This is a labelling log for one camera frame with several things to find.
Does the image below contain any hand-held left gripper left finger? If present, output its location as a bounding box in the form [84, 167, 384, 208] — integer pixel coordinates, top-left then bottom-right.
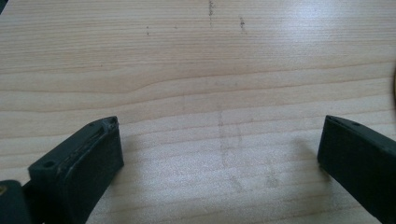
[21, 116, 125, 224]

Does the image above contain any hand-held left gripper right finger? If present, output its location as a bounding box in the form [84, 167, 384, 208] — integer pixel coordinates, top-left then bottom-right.
[317, 114, 396, 224]

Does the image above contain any dark round object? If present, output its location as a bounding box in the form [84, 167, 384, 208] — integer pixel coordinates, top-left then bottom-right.
[392, 66, 396, 111]

